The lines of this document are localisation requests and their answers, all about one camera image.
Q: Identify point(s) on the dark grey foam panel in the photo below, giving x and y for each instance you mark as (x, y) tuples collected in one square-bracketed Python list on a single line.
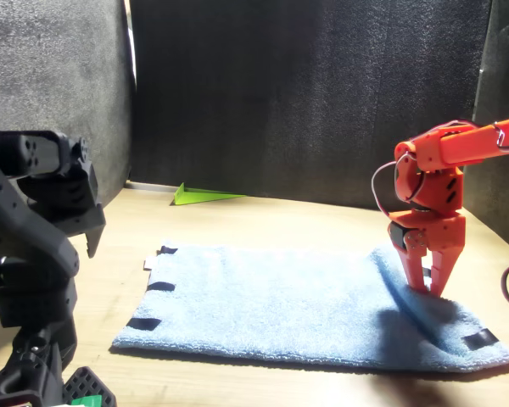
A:
[(46, 63), (492, 182), (258, 106)]

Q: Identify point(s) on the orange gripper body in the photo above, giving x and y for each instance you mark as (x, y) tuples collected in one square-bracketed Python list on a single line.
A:
[(437, 231)]

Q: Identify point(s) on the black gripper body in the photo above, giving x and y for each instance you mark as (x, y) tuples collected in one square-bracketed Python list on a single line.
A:
[(78, 220)]

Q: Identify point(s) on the lime green triangular bracket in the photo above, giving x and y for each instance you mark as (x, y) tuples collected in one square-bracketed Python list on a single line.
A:
[(191, 197)]

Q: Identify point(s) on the light blue towel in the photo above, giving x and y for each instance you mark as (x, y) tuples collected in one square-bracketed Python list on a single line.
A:
[(280, 309)]

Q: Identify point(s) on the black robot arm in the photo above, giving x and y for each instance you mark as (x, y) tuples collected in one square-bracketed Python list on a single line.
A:
[(25, 237)]

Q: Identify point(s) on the green table clamp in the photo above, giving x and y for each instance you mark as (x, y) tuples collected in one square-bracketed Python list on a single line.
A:
[(87, 400)]

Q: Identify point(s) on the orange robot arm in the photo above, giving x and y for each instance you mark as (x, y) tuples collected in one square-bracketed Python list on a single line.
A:
[(466, 146)]

